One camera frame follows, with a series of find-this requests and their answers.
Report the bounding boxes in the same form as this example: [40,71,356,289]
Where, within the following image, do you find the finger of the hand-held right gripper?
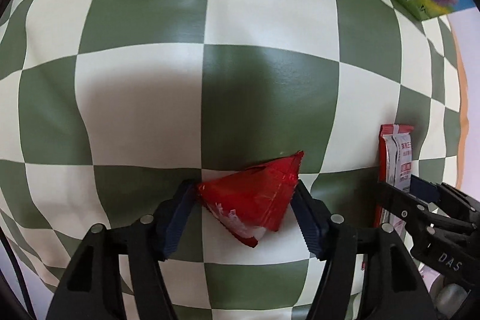
[410,175,480,227]
[377,181,436,231]

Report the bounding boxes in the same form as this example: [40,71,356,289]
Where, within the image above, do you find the red and white snack packet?
[362,124,415,272]

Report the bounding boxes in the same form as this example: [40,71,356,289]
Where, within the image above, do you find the green white checkered tablecloth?
[0,0,471,320]

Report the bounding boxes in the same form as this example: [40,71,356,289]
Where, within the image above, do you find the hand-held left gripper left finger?
[45,179,197,320]

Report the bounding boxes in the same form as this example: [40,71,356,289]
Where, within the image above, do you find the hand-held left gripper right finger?
[290,181,439,320]

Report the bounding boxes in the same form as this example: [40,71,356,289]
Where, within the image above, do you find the black cable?
[0,230,36,320]

